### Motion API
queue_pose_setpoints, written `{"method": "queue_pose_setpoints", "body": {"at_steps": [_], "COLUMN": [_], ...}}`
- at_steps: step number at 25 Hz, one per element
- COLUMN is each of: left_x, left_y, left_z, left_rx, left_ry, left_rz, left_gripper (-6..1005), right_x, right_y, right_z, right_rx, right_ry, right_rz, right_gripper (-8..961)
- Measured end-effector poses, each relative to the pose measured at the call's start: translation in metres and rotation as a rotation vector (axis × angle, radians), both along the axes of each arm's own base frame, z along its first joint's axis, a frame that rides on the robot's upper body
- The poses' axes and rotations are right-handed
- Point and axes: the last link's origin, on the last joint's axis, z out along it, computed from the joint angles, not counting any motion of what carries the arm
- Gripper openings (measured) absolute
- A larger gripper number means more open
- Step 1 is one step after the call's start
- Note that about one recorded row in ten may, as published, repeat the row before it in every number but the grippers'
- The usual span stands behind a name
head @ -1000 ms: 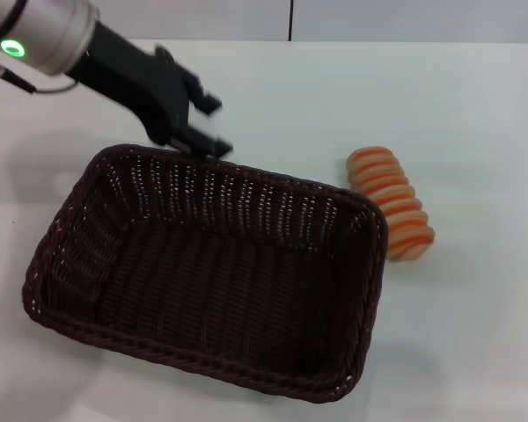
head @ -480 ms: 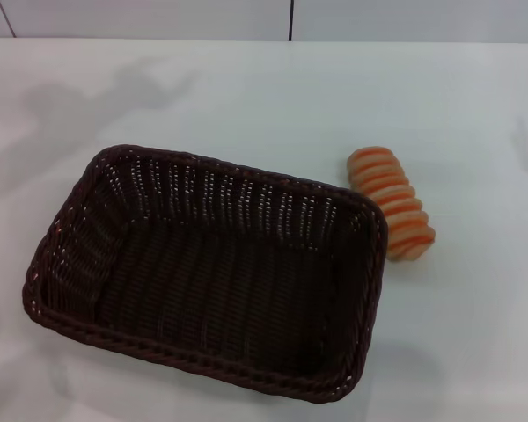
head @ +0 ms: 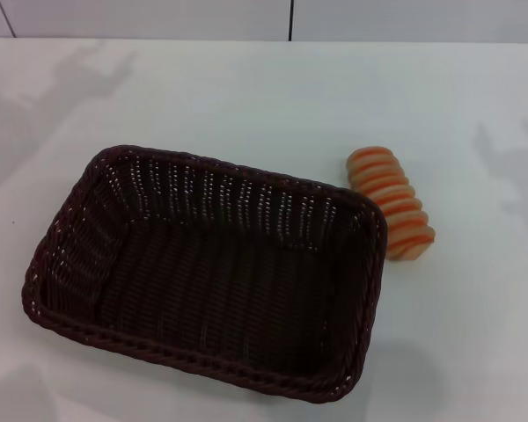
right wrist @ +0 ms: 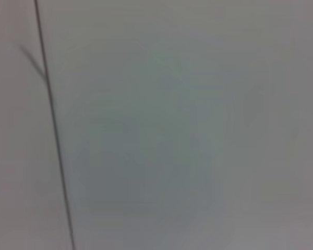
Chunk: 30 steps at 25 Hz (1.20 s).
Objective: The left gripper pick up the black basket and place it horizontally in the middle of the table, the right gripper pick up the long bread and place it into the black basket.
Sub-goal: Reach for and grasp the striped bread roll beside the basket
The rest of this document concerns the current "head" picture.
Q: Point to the dark brown woven basket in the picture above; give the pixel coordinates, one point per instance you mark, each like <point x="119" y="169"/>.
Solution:
<point x="211" y="285"/>

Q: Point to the orange striped bread roll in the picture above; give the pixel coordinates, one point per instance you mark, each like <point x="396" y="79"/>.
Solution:
<point x="391" y="206"/>

